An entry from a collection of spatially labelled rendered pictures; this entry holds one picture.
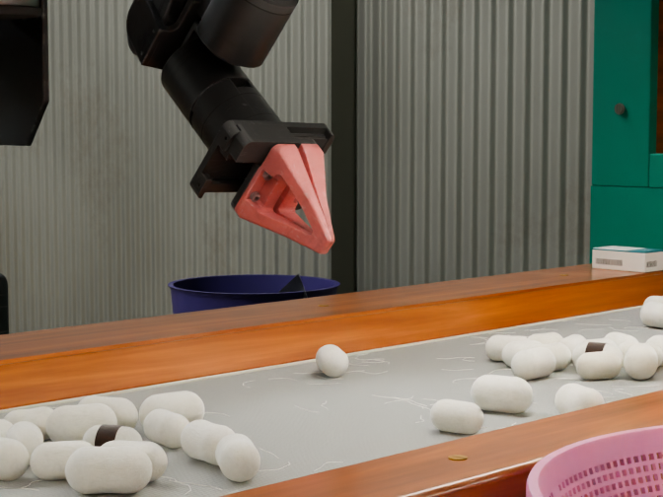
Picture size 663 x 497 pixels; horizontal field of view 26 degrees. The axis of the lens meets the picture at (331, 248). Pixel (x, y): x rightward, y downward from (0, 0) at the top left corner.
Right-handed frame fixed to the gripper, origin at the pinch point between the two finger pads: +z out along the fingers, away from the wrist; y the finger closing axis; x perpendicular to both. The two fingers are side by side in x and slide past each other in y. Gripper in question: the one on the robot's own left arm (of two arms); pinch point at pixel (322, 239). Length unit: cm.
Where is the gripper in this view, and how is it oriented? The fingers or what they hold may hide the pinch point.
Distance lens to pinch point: 102.6
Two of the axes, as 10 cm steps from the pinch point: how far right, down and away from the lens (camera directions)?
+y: 7.1, -0.3, 7.0
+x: -4.7, 7.2, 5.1
